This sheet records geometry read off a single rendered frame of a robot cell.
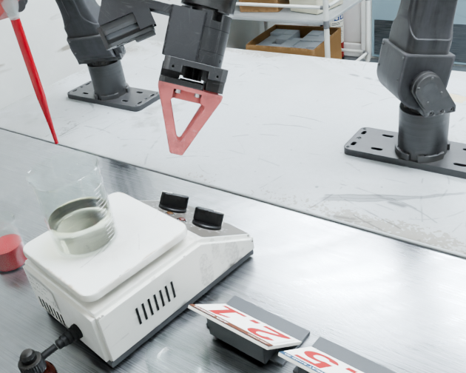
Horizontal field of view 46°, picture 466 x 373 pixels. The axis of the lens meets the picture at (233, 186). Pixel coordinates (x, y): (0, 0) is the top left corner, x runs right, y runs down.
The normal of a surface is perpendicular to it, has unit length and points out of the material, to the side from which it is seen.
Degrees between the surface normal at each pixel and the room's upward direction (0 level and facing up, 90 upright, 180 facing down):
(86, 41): 114
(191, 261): 90
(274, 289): 0
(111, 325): 90
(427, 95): 90
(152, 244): 0
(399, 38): 78
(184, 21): 72
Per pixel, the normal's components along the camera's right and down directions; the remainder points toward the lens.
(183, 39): 0.11, 0.22
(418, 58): 0.17, 0.51
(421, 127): -0.33, 0.54
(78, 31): 0.01, 0.84
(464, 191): -0.13, -0.83
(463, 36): -0.57, 0.51
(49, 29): 0.81, 0.22
